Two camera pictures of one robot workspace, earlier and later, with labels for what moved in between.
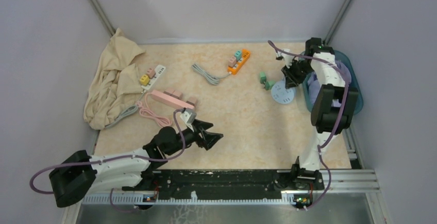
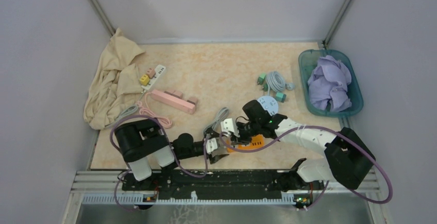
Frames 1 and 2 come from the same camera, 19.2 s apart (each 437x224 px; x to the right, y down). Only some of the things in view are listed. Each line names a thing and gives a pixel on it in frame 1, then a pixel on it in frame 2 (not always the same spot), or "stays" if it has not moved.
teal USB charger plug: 238,55 → 280,97
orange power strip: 245,55 → 257,142
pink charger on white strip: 151,72 stays
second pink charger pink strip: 177,93 stays
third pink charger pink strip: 191,100 stays
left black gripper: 209,138 → 216,157
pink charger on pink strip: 170,90 stays
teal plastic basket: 340,56 stays
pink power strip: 164,99 stays
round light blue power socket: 280,93 → 269,104
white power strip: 158,70 stays
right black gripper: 290,79 → 240,137
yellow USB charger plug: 144,80 stays
